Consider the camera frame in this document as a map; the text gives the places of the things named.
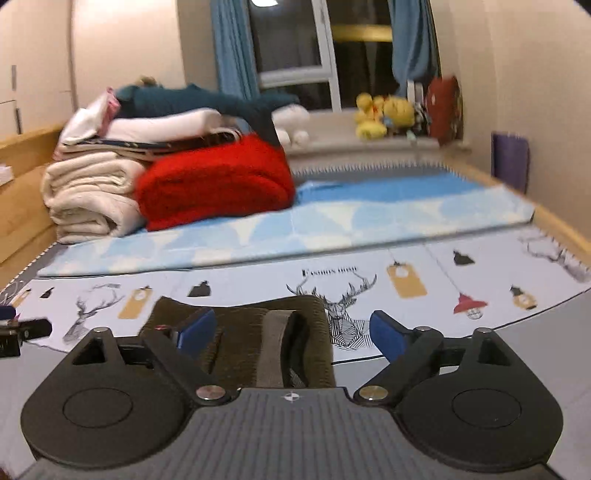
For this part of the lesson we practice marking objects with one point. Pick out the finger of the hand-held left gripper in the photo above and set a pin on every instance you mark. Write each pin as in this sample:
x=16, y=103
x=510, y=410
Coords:
x=32, y=328

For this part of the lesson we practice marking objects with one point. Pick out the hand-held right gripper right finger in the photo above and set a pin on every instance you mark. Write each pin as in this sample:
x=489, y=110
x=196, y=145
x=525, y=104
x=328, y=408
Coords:
x=388, y=334

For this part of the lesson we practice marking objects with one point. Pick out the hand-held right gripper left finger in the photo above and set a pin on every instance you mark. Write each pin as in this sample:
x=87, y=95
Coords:
x=198, y=330

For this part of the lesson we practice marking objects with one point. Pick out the deer print bed sheet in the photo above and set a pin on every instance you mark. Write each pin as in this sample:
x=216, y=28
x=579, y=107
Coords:
x=489, y=277

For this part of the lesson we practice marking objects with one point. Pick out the blue triangle pattern blanket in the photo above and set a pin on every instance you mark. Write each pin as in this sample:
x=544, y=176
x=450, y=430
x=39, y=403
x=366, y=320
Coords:
x=369, y=212

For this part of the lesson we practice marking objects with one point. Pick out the white folded blanket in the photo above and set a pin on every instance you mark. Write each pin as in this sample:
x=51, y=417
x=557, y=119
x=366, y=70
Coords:
x=87, y=194

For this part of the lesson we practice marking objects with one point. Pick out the red folded blanket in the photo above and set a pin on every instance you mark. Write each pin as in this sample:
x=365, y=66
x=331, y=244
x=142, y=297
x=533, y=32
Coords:
x=217, y=184

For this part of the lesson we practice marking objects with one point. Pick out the grey trimmed mat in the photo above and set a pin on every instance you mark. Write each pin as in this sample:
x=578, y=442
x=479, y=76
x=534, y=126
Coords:
x=369, y=168

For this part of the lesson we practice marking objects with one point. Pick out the white pink folded bedding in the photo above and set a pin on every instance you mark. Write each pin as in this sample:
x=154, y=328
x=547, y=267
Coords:
x=138, y=146

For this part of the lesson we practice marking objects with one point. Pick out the cream folded cloth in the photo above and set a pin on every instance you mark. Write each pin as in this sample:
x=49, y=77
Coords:
x=171, y=122

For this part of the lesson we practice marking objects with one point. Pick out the purple mat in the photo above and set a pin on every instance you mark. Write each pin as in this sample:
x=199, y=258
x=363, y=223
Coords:
x=510, y=161

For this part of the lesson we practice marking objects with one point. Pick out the yellow duck plush toy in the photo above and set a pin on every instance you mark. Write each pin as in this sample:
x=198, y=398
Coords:
x=369, y=122

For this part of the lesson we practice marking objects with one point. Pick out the pink and white cloth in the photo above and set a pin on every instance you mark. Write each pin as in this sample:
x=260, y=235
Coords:
x=87, y=120

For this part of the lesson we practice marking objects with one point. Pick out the black and white plush toy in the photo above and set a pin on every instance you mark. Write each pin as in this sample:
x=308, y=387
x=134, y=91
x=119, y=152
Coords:
x=419, y=121

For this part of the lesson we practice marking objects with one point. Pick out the yellow bear plush toy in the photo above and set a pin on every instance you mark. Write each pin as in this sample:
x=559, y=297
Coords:
x=399, y=113

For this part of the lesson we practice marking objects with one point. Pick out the red cushion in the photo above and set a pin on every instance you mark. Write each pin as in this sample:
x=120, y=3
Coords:
x=443, y=110

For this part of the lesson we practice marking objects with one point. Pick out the teal shark plush toy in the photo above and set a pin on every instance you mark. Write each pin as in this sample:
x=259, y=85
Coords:
x=184, y=99

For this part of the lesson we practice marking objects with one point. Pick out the white wardrobe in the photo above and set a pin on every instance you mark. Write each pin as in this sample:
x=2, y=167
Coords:
x=37, y=55

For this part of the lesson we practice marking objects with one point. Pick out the blue curtain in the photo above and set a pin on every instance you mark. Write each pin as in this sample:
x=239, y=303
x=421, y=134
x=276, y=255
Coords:
x=411, y=41
x=233, y=46

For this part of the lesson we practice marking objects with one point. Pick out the wooden bed frame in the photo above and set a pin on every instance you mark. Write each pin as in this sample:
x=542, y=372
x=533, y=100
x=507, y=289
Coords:
x=23, y=203

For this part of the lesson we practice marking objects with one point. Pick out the white window frame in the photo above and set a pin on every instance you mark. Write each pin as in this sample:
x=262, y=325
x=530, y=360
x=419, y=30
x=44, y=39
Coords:
x=325, y=46

